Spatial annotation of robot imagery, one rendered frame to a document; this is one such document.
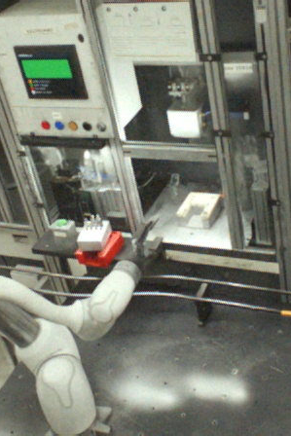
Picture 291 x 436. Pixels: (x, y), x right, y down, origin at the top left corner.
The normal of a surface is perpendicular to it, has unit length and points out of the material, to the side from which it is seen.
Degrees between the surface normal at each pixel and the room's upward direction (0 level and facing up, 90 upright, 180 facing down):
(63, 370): 6
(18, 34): 90
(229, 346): 0
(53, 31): 90
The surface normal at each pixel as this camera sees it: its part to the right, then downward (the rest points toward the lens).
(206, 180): -0.38, 0.54
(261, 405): -0.18, -0.83
